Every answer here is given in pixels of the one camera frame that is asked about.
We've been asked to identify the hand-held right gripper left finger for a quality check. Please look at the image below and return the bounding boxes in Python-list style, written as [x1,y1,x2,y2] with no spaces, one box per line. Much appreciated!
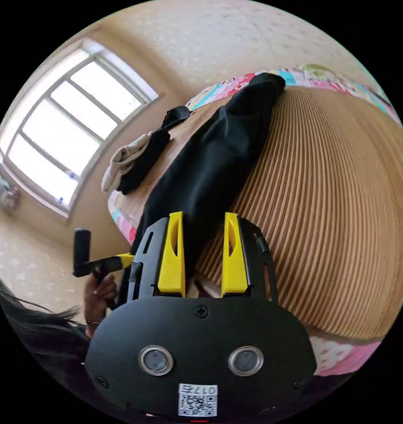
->
[157,211,186,296]

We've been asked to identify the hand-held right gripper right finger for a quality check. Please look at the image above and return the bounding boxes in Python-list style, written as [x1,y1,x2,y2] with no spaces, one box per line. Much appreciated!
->
[221,212,249,296]

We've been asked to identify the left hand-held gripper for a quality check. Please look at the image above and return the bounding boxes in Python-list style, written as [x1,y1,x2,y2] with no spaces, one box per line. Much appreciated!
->
[91,253,136,310]

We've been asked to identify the black long pants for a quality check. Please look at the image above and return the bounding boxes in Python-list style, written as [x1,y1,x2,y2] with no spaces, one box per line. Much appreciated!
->
[117,72,286,310]

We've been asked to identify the person's left hand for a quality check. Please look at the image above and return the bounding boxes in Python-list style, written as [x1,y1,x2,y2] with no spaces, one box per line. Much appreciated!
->
[84,274,118,332]

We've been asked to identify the pile of clothes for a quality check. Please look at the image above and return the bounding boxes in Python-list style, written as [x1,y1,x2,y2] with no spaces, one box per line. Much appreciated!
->
[101,128,171,196]

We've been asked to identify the person's body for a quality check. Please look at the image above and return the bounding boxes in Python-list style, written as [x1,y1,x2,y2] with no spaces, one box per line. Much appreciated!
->
[0,245,129,421]

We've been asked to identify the bed with woven mat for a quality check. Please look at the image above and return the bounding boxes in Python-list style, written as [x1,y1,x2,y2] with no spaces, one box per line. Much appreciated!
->
[107,64,403,378]

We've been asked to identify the window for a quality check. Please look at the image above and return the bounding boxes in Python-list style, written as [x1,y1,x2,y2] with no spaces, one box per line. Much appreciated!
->
[0,38,159,219]

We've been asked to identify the small black garment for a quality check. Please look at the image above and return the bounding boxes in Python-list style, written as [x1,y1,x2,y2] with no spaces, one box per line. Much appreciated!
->
[157,105,195,130]

